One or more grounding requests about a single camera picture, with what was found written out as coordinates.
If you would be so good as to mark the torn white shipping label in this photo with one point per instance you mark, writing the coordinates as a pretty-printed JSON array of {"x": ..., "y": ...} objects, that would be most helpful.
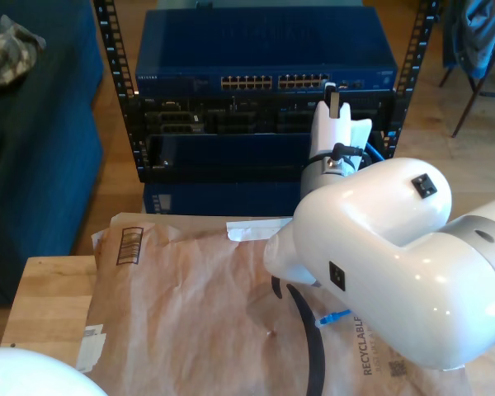
[{"x": 91, "y": 346}]

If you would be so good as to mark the black rack server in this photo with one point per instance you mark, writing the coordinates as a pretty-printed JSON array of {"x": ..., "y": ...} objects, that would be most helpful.
[{"x": 231, "y": 108}]

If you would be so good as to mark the blue network switch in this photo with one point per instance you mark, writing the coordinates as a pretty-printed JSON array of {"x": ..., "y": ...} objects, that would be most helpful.
[{"x": 264, "y": 41}]

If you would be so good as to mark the blue equipment case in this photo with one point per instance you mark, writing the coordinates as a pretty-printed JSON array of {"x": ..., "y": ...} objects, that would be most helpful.
[{"x": 231, "y": 200}]

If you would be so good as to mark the brown paper mailer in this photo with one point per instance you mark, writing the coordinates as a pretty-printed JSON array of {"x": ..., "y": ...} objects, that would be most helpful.
[{"x": 169, "y": 330}]

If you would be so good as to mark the long white tape strip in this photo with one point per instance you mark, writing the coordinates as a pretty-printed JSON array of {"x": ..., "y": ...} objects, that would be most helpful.
[{"x": 251, "y": 231}]

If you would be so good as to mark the camouflage cloth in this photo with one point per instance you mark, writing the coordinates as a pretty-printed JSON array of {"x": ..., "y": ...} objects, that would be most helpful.
[{"x": 8, "y": 53}]

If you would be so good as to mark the blue jacket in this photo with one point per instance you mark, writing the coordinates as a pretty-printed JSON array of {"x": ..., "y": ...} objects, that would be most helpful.
[{"x": 478, "y": 33}]

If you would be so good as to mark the black perforated rack post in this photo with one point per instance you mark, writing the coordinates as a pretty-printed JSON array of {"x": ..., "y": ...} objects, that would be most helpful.
[
  {"x": 414, "y": 49},
  {"x": 116, "y": 62}
]

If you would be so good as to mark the black rack shelf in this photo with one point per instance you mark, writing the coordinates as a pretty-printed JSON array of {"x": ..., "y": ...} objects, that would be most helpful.
[{"x": 231, "y": 173}]

